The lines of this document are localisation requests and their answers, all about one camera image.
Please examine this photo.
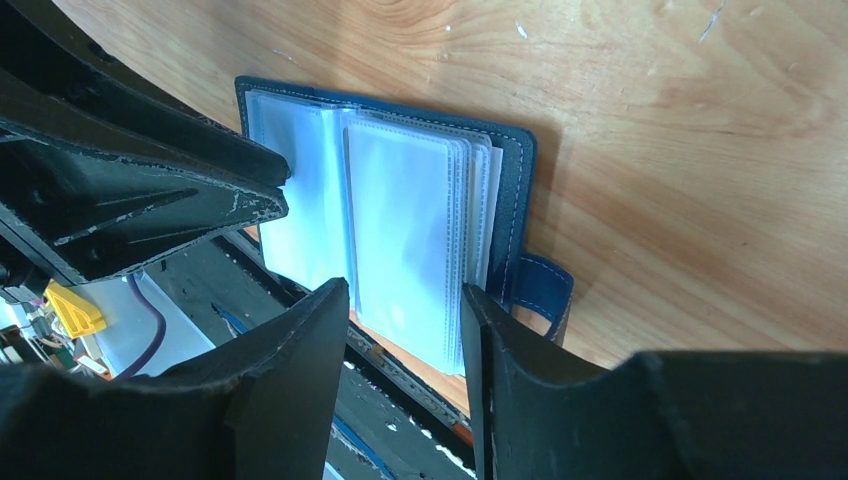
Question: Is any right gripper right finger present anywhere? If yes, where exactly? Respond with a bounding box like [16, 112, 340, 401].
[462, 285, 847, 479]

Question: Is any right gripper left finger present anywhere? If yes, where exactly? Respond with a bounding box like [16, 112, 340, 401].
[1, 278, 349, 479]

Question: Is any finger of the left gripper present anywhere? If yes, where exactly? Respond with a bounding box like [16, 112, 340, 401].
[1, 1, 290, 287]

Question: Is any blue leather card holder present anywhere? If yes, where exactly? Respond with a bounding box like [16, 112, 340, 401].
[235, 76, 574, 375]

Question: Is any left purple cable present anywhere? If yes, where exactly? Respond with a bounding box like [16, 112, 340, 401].
[112, 272, 168, 382]

